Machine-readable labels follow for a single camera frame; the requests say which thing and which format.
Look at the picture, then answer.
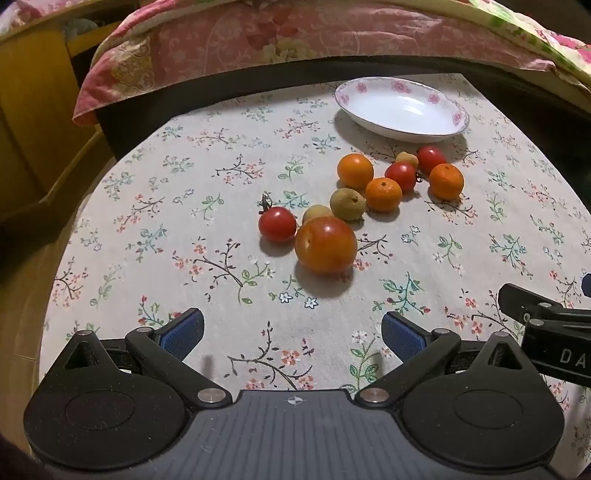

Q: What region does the large red orange tomato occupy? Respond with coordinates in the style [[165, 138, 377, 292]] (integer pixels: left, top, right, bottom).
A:
[[294, 216, 358, 274]]

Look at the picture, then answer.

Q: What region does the large orange mandarin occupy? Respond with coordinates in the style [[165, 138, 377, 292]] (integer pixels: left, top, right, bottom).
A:
[[429, 163, 465, 201]]

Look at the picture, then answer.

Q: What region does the small dimpled orange mandarin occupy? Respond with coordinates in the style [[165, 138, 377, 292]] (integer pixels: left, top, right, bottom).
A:
[[365, 177, 403, 213]]

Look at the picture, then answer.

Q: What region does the tan brown round fruit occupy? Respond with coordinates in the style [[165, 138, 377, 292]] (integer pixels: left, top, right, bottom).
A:
[[329, 188, 367, 222]]

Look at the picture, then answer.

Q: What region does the small tan longan fruit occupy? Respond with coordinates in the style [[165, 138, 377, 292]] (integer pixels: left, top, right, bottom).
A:
[[301, 204, 332, 224]]

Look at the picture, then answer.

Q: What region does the small red tomato with stem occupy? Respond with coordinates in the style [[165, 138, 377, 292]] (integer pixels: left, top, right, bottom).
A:
[[259, 193, 297, 243]]

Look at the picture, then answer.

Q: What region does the red cherry tomato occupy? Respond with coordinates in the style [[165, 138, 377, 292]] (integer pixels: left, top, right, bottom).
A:
[[385, 162, 417, 194], [417, 145, 447, 177]]

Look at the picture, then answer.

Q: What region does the smooth orange round fruit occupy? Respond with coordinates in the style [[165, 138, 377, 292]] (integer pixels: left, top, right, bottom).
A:
[[337, 153, 374, 190]]

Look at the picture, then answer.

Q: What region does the floral white tablecloth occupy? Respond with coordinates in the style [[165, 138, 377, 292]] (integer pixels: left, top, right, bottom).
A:
[[38, 72, 591, 471]]

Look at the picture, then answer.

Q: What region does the yellow wooden cabinet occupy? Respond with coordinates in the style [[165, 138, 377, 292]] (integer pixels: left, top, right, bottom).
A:
[[0, 0, 139, 222]]

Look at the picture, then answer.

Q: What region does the white plate with pink roses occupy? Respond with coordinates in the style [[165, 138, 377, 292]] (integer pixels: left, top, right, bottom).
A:
[[335, 77, 470, 144]]

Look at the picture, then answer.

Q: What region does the green yellow patterned blanket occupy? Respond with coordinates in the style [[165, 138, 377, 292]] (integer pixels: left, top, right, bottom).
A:
[[393, 0, 590, 87]]

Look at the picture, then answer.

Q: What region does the pink floral quilt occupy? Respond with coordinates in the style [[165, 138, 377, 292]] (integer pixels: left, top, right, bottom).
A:
[[72, 0, 591, 127]]

